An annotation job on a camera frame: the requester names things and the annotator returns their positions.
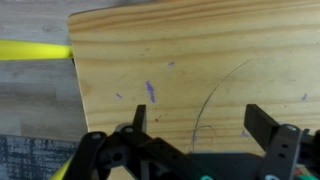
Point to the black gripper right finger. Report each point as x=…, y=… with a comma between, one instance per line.
x=260, y=125

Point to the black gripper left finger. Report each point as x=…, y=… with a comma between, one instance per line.
x=139, y=120

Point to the grey patterned rug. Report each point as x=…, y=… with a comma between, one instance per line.
x=26, y=158

